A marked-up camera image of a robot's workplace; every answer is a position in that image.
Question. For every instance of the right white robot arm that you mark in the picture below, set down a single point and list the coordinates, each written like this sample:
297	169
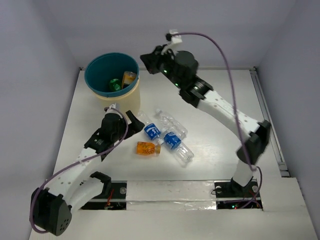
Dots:
181	69

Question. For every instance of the cream bin with teal liner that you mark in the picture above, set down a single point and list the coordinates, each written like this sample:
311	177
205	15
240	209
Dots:
107	67

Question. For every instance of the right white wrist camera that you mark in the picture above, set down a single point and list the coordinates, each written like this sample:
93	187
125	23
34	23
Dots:
173	38

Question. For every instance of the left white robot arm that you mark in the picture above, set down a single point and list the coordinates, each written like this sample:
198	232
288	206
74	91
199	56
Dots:
53	203

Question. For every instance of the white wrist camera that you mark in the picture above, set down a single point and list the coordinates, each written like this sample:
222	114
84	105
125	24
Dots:
173	38
112	109

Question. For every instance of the clear unlabelled plastic bottle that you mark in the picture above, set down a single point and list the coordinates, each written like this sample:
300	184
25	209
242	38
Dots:
170	123

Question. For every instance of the green plastic bottle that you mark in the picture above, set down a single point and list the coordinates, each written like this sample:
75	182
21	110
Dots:
115	85

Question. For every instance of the clear bottle blue label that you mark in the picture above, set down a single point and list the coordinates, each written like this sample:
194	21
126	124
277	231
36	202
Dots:
150	129
174	142

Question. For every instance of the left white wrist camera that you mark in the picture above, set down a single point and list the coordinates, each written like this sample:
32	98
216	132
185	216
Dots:
112	109

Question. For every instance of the aluminium rail on right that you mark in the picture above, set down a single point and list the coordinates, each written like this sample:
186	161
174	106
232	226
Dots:
274	142

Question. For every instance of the silver taped base bar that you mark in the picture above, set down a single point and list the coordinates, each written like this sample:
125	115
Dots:
176	195

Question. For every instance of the orange bottle dark blue label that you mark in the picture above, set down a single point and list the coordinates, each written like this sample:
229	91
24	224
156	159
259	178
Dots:
128	78

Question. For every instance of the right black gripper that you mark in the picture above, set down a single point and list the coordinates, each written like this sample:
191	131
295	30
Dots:
152	60

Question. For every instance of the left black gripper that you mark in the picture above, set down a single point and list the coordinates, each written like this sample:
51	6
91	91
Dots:
128	124

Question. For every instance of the small orange patterned bottle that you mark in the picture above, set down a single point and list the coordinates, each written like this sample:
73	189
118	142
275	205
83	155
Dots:
147	149

